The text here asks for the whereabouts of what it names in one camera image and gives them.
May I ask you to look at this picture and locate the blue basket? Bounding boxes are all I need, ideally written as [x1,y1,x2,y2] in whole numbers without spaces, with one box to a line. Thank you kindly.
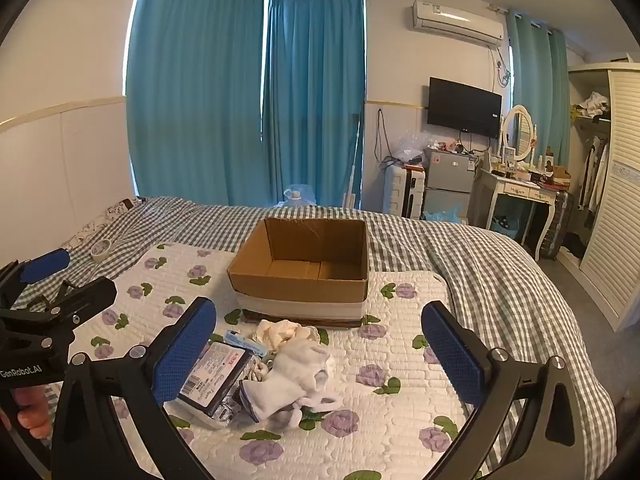
[490,215,523,238]

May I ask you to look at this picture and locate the white oval mirror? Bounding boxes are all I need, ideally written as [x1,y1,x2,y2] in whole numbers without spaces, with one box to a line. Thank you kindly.
[501,105,536,163]

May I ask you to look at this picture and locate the white suitcase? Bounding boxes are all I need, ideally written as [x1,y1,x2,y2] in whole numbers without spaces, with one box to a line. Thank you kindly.
[382,164,426,218]

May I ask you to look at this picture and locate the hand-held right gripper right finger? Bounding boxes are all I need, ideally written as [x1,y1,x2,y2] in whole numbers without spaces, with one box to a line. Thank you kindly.
[421,301,598,480]

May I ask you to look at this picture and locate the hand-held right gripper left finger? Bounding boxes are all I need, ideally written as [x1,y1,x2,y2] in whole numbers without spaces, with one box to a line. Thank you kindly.
[50,296,218,480]

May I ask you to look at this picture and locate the floral quilted mat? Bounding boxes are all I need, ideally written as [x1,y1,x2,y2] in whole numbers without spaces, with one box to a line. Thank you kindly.
[47,242,496,480]

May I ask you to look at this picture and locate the white socks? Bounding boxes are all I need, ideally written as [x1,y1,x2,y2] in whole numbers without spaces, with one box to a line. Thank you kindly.
[240,337,346,431]

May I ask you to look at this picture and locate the black wall television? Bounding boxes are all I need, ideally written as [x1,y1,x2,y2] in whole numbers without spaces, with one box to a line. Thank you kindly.
[427,77,503,140]

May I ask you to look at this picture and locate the cardboard box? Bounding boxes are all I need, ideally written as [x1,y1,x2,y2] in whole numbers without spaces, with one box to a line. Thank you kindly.
[227,217,371,330]

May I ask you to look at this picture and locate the grey small fridge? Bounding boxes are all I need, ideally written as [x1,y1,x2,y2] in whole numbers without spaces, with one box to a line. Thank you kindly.
[422,147,478,221]

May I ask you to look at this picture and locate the patterned pillow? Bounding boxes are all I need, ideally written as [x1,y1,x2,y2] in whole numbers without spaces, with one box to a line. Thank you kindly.
[62,197,146,251]

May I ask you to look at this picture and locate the brown suitcase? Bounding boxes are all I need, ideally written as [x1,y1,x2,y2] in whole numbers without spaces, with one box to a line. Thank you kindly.
[540,190,573,261]

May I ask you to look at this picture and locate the person's left hand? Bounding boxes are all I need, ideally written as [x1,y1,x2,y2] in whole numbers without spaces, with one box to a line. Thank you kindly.
[0,387,52,441]

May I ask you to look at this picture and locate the light teal curtain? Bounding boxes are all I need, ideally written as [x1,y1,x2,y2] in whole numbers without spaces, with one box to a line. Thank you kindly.
[505,10,571,171]

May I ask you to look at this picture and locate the wide teal curtain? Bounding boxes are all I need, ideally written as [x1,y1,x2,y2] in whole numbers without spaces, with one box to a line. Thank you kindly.
[126,0,268,208]

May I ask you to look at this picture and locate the narrow teal curtain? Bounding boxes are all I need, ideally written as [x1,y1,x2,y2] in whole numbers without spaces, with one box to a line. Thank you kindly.
[262,0,367,208]

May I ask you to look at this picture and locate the cream cloth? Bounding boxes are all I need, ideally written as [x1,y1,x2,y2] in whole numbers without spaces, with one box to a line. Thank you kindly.
[252,319,321,356]

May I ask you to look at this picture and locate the pile of clothes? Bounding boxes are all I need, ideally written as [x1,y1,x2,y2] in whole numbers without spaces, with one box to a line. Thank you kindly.
[572,91,611,120]

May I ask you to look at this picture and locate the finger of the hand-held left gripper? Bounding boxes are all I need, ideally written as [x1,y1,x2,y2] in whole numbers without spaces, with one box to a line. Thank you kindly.
[0,249,71,311]
[27,276,118,333]

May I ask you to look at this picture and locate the clear plastic bag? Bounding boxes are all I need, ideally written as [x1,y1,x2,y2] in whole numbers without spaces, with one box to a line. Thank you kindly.
[392,130,431,166]

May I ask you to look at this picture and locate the white air conditioner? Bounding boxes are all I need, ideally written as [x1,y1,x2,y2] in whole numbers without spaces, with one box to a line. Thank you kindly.
[411,0,506,51]

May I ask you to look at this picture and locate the blue plastic bag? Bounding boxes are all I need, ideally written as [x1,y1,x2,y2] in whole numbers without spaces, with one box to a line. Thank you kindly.
[422,203,468,223]

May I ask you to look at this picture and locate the white wardrobe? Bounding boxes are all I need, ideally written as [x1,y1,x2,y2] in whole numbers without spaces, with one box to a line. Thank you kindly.
[567,62,640,333]

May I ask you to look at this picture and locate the light blue packet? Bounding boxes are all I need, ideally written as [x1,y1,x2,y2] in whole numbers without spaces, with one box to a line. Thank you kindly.
[224,330,271,358]

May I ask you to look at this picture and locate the dark labelled packet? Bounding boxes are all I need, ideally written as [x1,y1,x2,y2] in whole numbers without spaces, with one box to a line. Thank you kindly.
[177,341,256,428]

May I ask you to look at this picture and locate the black wall cable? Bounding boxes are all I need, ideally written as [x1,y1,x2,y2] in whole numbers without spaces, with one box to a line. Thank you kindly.
[375,107,396,171]

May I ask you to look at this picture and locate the large water bottle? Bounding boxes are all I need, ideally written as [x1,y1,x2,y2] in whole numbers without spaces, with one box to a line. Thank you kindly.
[277,183,318,207]

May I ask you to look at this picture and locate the white dressing table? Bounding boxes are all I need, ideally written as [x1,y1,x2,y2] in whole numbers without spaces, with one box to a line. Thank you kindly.
[472,165,561,261]

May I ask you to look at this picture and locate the hanging clothes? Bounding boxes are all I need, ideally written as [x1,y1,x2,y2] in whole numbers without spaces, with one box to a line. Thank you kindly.
[579,135,610,213]

